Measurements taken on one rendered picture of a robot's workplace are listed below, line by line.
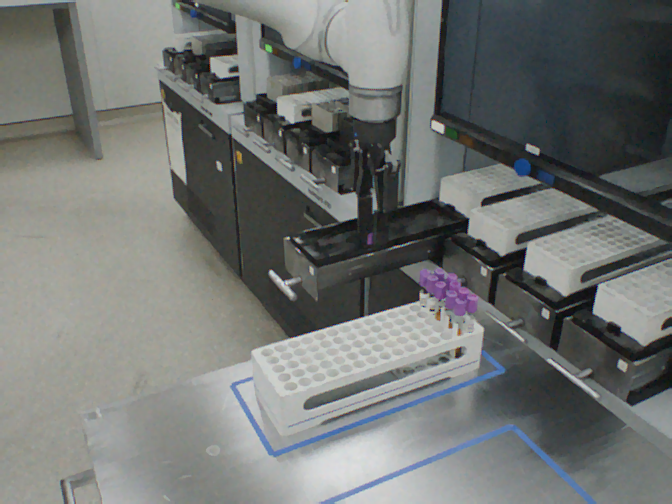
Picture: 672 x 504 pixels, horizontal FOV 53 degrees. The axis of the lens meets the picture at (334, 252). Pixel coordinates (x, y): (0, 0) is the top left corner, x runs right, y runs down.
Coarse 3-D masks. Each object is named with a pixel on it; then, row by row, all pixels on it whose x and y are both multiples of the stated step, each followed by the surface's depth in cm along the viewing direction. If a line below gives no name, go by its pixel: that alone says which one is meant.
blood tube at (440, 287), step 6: (438, 282) 90; (438, 288) 89; (444, 288) 89; (438, 294) 89; (444, 294) 90; (438, 300) 90; (444, 300) 90; (438, 306) 90; (444, 306) 91; (438, 312) 91; (444, 312) 91; (438, 318) 91
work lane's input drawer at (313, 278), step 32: (352, 224) 134; (416, 224) 135; (448, 224) 132; (288, 256) 129; (320, 256) 120; (352, 256) 123; (384, 256) 125; (416, 256) 129; (288, 288) 123; (320, 288) 121
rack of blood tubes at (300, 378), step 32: (352, 320) 91; (384, 320) 93; (416, 320) 92; (256, 352) 85; (288, 352) 85; (320, 352) 85; (352, 352) 85; (384, 352) 85; (416, 352) 85; (448, 352) 91; (480, 352) 91; (256, 384) 86; (288, 384) 80; (320, 384) 80; (352, 384) 89; (384, 384) 89; (416, 384) 88; (288, 416) 80; (320, 416) 82
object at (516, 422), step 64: (192, 384) 89; (448, 384) 89; (512, 384) 89; (576, 384) 89; (128, 448) 79; (192, 448) 79; (256, 448) 79; (320, 448) 79; (384, 448) 79; (448, 448) 79; (512, 448) 79; (576, 448) 79; (640, 448) 79
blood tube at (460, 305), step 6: (456, 300) 86; (462, 300) 86; (456, 306) 86; (462, 306) 85; (456, 312) 86; (462, 312) 86; (456, 318) 87; (462, 318) 87; (456, 324) 87; (462, 324) 87; (456, 330) 88; (462, 330) 88; (456, 336) 88; (456, 348) 89; (450, 354) 90; (456, 354) 90
